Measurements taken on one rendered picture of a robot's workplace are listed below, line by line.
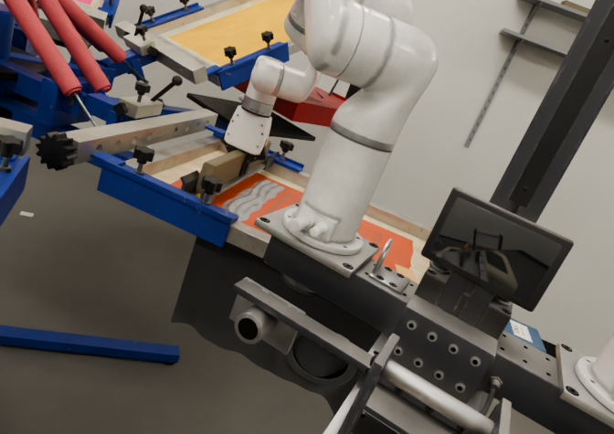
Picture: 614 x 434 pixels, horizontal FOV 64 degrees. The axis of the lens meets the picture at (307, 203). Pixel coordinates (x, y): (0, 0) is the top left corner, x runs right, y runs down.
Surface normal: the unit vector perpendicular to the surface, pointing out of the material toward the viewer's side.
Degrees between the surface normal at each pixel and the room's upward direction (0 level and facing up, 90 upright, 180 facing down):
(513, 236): 90
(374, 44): 79
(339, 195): 90
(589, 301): 90
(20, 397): 0
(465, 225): 90
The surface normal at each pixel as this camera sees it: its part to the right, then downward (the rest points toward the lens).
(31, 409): 0.35, -0.88
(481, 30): -0.24, 0.25
